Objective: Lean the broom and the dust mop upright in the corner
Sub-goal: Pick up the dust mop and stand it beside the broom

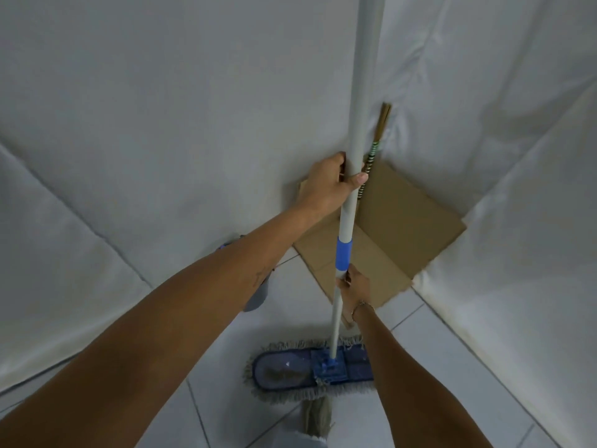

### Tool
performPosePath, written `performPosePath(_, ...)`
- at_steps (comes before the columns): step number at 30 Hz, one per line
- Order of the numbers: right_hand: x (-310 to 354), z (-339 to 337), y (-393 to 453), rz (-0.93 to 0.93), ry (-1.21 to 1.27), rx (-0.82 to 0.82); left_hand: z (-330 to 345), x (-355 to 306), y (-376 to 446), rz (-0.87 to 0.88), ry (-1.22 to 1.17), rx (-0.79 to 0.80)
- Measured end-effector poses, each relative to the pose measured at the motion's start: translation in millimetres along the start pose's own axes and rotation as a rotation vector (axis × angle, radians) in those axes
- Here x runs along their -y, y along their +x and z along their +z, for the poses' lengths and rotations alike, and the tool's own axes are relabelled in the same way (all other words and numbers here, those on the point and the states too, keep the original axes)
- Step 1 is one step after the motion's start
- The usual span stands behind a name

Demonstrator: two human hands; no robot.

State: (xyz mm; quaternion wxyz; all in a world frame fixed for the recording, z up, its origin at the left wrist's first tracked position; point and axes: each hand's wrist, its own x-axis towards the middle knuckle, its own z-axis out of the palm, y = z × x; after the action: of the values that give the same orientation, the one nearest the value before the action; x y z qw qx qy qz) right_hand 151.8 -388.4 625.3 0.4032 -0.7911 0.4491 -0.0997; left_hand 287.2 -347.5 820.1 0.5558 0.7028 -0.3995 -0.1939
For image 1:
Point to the person's left thumb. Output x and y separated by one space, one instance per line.
358 178

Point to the white fabric backdrop sheet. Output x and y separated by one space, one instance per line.
163 111
513 181

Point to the person's right hand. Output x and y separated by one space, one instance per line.
358 291

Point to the brown cardboard sheet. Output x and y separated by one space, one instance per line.
405 214

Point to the grey plastic bucket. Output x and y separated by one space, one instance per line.
259 296

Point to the person's right thumb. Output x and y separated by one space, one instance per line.
350 271

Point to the beige fibre tuft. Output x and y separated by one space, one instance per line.
317 415

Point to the person's left forearm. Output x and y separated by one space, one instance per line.
163 331

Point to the person's left hand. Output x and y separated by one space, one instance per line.
322 186

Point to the person's right forearm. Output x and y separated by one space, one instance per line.
410 387

